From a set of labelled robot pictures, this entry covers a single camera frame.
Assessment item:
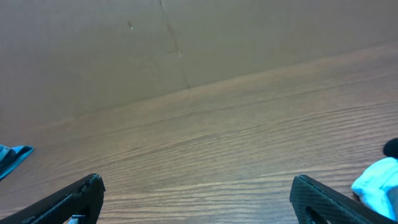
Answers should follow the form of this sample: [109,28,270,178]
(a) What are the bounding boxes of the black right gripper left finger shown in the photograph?
[1,174,106,224]

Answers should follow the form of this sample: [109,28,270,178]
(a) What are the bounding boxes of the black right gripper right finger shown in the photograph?
[289,175,397,224]

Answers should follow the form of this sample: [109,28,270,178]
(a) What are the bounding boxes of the black garment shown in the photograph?
[382,138,398,159]

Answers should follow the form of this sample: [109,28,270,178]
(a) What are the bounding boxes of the blue denim jeans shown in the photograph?
[0,145,34,180]

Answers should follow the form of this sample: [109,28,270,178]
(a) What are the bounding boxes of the light blue garment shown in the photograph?
[351,157,397,221]

